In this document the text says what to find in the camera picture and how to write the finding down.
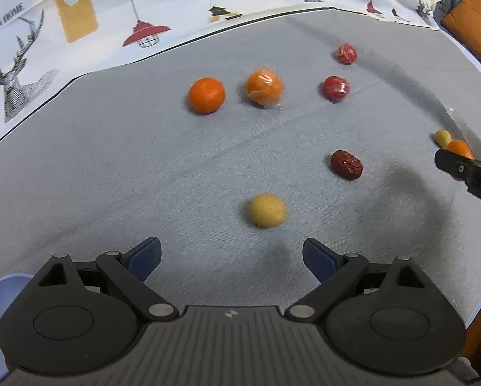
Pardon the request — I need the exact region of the plastic orange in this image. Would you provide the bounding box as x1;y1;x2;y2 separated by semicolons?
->
245;68;285;107

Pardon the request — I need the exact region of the small yellow fruit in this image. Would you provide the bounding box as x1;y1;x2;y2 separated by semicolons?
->
434;129;452;149

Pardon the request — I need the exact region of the orange cushion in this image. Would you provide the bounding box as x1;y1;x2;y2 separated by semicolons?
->
441;0;481;62

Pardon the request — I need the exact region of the grey deer print sheet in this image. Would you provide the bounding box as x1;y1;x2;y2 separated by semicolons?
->
0;0;481;322

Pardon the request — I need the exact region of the bare orange tangerine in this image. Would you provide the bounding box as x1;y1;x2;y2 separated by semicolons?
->
188;77;226;114

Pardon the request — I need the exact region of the red fruit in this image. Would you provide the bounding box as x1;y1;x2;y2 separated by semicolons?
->
336;44;358;65
322;76;350;103

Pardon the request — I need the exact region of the wrinkled red jujube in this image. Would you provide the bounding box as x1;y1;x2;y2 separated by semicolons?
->
330;150;363;180

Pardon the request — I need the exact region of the round yellow fruit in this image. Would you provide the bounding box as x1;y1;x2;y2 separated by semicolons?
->
248;193;287;228

